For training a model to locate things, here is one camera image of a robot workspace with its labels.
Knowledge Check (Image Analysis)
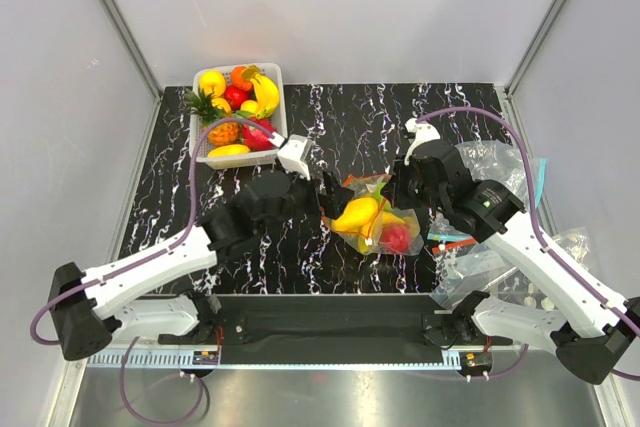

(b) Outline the clear bag red zipper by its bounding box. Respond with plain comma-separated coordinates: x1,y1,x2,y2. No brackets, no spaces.
431,239,516,310

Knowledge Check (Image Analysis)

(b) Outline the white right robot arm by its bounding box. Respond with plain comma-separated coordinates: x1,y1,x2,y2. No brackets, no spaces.
382,139,639,385

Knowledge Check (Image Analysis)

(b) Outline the orange tangerine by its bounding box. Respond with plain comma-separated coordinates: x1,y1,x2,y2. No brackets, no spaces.
230,66,255,92

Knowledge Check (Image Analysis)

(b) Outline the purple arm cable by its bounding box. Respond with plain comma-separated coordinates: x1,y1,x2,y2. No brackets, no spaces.
29,117,286,346
412,106,640,381

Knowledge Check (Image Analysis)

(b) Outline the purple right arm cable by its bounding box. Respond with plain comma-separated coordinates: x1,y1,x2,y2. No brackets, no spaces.
412,106,640,381

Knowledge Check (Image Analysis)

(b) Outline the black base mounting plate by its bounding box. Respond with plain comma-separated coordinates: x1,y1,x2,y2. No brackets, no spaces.
184,291,487,347

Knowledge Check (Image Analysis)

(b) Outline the red apple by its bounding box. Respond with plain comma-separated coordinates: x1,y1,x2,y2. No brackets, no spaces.
380,224,412,254
224,85,250,110

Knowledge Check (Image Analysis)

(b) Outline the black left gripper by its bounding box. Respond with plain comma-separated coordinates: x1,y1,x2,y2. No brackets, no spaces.
259,163,354,238

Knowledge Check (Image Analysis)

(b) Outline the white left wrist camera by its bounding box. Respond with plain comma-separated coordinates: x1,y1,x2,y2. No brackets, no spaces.
277,134,314,180

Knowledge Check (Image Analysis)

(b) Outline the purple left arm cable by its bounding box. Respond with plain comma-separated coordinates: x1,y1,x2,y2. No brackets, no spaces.
29,117,286,346

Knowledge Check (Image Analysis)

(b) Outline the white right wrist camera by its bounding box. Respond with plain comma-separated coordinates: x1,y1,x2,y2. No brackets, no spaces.
404,118,441,166

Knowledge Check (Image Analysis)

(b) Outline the small pineapple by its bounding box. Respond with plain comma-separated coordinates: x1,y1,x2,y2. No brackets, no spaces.
184,88,241,147

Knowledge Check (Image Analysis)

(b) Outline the yellow banana bunch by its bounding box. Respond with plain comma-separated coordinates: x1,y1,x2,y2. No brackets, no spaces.
341,210,411,254

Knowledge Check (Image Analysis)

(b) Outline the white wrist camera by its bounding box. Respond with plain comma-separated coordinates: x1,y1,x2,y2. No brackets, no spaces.
404,118,441,166
277,134,314,180

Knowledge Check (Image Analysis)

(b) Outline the green apple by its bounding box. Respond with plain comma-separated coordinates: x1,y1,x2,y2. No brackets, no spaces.
367,181,386,203

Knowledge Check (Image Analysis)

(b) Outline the yellow lemon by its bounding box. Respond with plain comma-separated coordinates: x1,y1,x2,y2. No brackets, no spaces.
199,70,227,97

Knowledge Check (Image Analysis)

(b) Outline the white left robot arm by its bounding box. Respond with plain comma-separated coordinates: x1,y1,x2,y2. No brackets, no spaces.
49,170,354,361

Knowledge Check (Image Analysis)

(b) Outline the clear bag orange zipper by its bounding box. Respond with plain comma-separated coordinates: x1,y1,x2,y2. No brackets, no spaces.
323,174,424,256

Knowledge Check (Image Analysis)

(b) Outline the white plastic fruit basket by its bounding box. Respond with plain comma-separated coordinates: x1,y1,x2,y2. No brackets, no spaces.
189,63,287,169

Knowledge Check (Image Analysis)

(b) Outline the red dragon fruit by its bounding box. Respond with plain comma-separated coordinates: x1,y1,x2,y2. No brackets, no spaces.
241,118,276,152

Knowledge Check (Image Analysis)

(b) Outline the yellow starfruit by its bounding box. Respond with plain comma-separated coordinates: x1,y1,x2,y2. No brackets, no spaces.
249,66,280,118

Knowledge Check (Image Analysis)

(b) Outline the small yellow mango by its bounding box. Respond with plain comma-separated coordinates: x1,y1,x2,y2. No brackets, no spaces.
207,144,251,158

